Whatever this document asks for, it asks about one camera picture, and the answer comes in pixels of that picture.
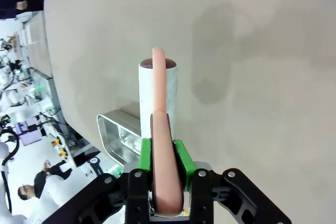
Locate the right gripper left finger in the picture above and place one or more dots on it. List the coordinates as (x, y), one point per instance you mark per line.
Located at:
(137, 195)

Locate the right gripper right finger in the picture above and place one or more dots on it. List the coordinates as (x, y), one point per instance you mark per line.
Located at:
(202, 197)

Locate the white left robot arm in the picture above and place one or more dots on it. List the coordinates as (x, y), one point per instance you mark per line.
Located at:
(11, 98)

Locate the rectangular stainless steel tray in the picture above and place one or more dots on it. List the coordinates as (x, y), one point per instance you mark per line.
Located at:
(110, 134)

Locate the yellow plug connector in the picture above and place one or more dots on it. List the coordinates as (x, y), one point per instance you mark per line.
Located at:
(63, 153)

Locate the man with glasses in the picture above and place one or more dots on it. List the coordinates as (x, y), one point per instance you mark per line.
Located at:
(50, 176)

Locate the lavender monitor screen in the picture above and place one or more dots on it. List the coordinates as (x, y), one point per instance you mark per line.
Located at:
(29, 133)

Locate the grey control cabinet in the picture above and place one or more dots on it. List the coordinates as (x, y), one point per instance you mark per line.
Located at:
(47, 90)

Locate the white cabinet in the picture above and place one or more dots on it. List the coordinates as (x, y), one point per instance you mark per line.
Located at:
(34, 30)

